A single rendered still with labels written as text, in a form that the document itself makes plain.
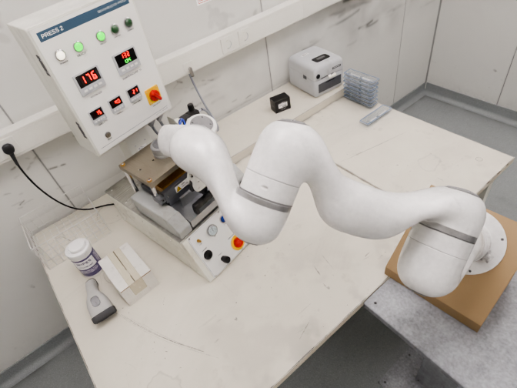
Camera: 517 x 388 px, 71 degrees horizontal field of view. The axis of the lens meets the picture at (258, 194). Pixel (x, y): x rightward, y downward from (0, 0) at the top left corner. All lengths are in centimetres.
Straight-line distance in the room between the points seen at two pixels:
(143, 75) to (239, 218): 84
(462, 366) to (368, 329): 88
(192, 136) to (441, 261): 53
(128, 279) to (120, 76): 67
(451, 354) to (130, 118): 122
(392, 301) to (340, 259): 22
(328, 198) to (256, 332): 66
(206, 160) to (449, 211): 46
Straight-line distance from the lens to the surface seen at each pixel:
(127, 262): 139
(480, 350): 124
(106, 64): 127
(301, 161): 60
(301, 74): 205
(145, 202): 131
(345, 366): 195
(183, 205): 128
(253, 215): 61
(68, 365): 236
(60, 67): 121
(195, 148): 64
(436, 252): 80
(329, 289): 126
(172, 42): 175
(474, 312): 123
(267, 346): 118
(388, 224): 71
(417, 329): 122
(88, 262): 147
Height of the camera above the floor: 184
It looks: 44 degrees down
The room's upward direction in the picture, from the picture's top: 12 degrees counter-clockwise
